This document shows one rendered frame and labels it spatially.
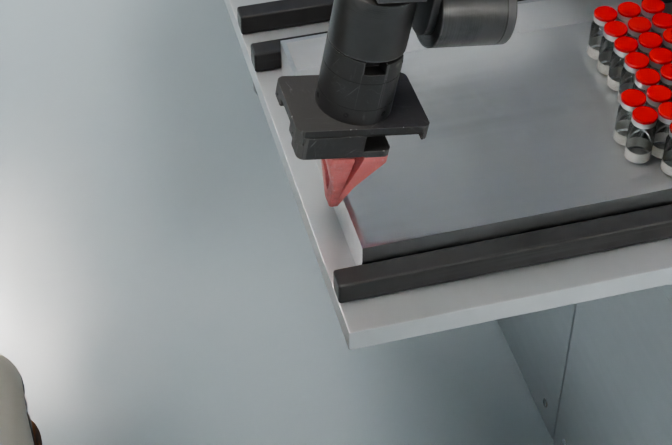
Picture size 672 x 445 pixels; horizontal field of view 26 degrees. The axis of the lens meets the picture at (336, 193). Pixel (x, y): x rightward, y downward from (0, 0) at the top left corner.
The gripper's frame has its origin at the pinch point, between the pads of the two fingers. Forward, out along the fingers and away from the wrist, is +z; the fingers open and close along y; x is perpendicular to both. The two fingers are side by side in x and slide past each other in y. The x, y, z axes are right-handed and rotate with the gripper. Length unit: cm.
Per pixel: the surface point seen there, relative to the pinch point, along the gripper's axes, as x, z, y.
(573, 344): 27, 53, 48
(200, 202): 96, 90, 19
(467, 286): -9.2, 1.9, 8.5
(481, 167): 2.8, 0.8, 13.8
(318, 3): 25.8, 0.4, 5.9
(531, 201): -2.0, 0.3, 16.2
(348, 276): -7.6, 1.4, -0.7
